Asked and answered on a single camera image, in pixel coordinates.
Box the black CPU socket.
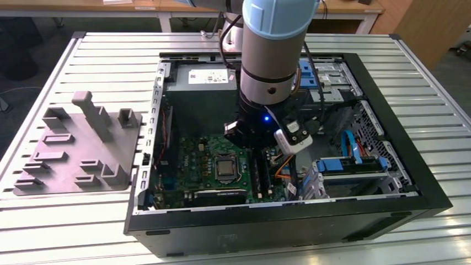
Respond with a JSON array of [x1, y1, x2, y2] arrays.
[[212, 151, 243, 185]]

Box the silver CPU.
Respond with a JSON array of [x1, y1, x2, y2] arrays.
[[216, 160, 237, 177]]

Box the grey power supply unit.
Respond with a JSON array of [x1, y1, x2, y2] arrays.
[[163, 63, 241, 136]]

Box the blue disk carrier with disk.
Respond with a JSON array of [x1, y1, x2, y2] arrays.
[[315, 156, 389, 176]]

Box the metal drive cage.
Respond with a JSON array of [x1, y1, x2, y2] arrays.
[[293, 59, 363, 119]]

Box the blue drive latch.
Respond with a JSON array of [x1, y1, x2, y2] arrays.
[[297, 60, 317, 91]]

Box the green motherboard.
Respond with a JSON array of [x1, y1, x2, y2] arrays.
[[157, 134, 288, 205]]

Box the black graphics card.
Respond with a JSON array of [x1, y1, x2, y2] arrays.
[[193, 189, 248, 206]]

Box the metal disk bay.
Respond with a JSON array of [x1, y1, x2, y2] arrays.
[[311, 158, 420, 198]]

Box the black PC case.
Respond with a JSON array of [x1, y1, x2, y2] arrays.
[[123, 51, 453, 259]]

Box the grey parts rack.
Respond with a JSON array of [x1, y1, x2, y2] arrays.
[[12, 91, 144, 197]]

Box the wooden desk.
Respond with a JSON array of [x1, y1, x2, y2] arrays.
[[0, 0, 385, 34]]

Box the wooden cabinet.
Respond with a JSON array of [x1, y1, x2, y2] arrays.
[[371, 0, 471, 71]]

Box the office chair base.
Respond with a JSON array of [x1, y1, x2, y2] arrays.
[[451, 41, 471, 59]]

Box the black bag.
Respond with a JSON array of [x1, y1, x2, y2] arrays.
[[0, 16, 44, 82]]

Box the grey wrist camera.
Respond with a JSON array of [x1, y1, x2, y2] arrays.
[[273, 118, 315, 155]]

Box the orange wire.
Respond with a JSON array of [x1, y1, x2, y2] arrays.
[[275, 154, 297, 182]]

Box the black camera cable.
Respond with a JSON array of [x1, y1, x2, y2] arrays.
[[200, 15, 244, 70], [301, 41, 327, 133]]

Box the black wire bundle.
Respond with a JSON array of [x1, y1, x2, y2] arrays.
[[273, 100, 356, 163]]

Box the red and black twisted wire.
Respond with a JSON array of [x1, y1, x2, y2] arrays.
[[153, 107, 173, 169]]

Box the blue SATA wire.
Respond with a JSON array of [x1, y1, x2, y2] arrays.
[[340, 129, 363, 165]]

